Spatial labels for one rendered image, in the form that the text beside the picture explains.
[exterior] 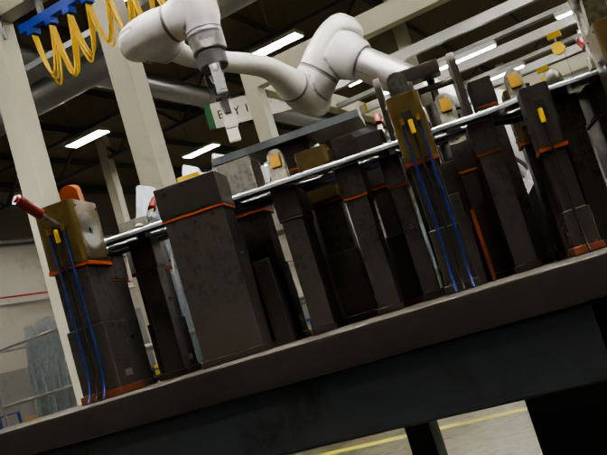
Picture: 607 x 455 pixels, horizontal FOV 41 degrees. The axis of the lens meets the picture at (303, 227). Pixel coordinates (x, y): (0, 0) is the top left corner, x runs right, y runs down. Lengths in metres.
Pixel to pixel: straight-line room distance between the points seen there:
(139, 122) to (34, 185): 4.29
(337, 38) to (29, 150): 3.43
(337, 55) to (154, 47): 0.60
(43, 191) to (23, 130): 0.42
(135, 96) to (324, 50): 7.40
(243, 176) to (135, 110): 8.03
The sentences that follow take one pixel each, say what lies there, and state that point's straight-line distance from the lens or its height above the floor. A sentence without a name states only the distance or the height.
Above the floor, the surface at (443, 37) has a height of 3.32.
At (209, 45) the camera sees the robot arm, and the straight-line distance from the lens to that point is 2.05.
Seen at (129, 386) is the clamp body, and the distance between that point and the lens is 1.51.
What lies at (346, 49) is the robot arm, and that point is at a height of 1.47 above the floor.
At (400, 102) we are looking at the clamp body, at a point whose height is 1.03.
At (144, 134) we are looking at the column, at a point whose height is 3.43.
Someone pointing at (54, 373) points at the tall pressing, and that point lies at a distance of 12.66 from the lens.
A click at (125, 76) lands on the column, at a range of 9.93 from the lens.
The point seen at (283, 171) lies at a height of 1.05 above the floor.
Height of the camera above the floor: 0.71
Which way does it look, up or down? 7 degrees up
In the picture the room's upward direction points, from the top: 17 degrees counter-clockwise
